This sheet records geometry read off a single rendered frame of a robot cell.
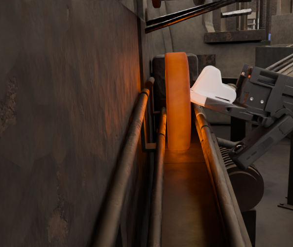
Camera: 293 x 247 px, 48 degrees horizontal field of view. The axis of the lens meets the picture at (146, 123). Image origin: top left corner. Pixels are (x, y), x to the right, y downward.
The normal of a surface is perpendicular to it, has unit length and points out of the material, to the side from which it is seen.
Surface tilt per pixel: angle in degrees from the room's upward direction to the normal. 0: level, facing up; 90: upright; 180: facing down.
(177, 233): 7
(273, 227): 0
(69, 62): 90
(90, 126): 90
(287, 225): 0
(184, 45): 90
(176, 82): 58
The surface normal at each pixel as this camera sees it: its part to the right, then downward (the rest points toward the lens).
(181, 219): -0.06, -0.94
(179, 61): -0.07, -0.71
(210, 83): -0.12, 0.23
